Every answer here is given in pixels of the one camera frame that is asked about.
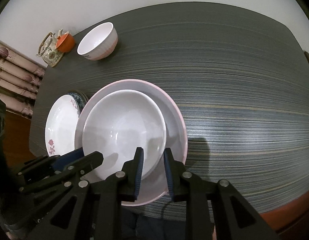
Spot white plate pink flowers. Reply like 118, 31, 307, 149
45, 95, 80, 157

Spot white bowl blue print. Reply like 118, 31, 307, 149
82, 89, 167, 180

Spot large pink bowl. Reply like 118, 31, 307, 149
74, 79, 188, 207

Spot small blue floral plate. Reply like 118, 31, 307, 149
68, 90, 89, 113

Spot striped floral curtain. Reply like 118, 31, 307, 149
0, 41, 45, 119

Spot floral ceramic teapot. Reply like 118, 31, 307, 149
36, 32, 64, 67

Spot white pink ribbed bowl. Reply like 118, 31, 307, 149
77, 22, 119, 61

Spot orange teacup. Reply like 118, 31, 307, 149
55, 29, 75, 53

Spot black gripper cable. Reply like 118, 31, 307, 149
159, 199, 172, 221

